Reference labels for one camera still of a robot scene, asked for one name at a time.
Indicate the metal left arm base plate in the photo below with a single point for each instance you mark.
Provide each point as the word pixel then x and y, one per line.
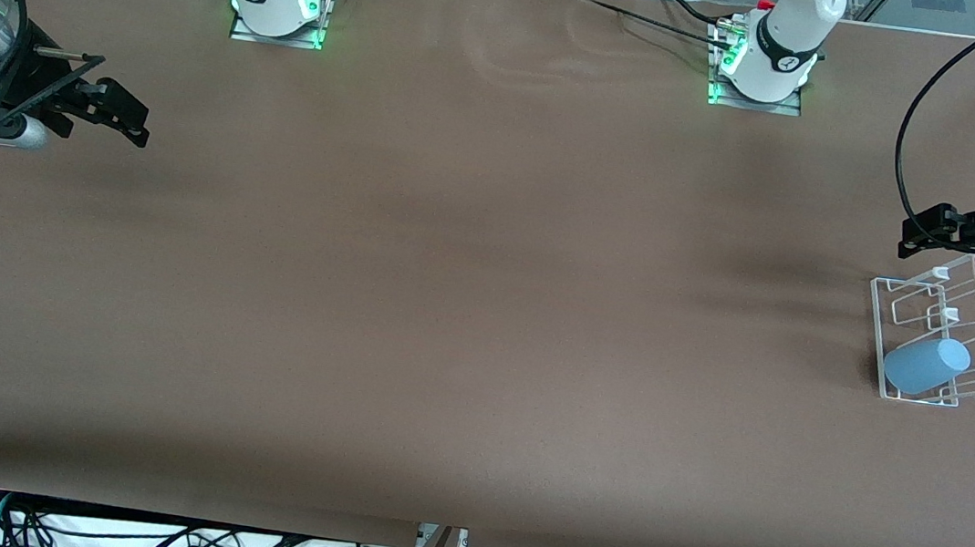
pixel 750 103

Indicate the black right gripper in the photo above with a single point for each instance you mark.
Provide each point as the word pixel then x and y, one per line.
pixel 31 75

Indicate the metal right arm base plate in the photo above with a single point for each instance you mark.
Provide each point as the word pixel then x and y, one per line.
pixel 281 34

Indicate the blue plastic cup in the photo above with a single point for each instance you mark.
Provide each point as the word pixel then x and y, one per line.
pixel 925 365

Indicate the brown table cover sheet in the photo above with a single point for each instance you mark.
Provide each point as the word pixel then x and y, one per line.
pixel 478 355

